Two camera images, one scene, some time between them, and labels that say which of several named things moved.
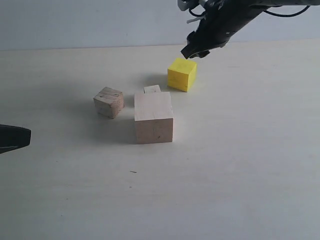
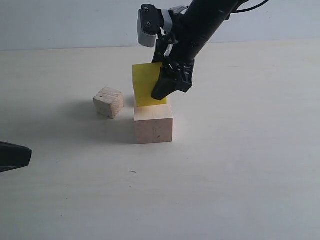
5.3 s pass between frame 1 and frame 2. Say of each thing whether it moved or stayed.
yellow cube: moved
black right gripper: moved
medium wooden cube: stayed
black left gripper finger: moved
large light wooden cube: stayed
